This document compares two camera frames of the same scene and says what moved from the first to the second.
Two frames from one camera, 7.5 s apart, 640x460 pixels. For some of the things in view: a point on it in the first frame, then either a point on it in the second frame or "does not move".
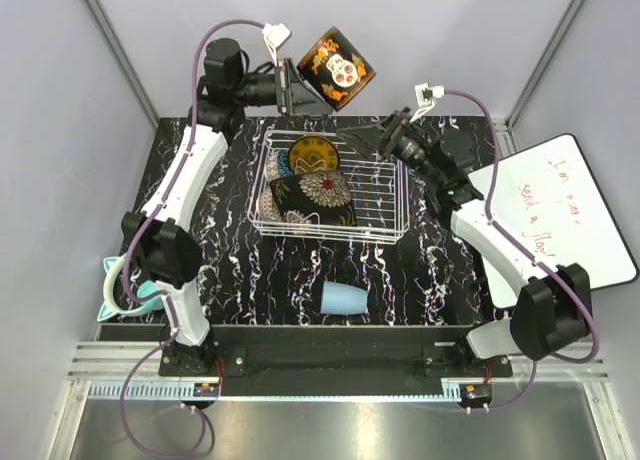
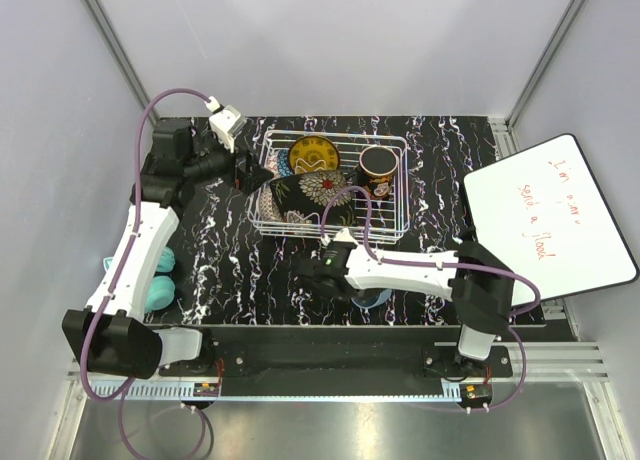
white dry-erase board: x=549 y=200 does not move
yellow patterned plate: x=314 y=154 does not move
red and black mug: x=337 y=69 → x=376 y=169
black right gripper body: x=400 y=141 → x=347 y=296
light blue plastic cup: x=342 y=299 → x=367 y=302
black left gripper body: x=265 y=89 → x=213 y=162
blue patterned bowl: x=284 y=163 does not move
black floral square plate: x=321 y=199 does not move
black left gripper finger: x=305 y=101 → x=253 y=175
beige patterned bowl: x=268 y=209 does not move
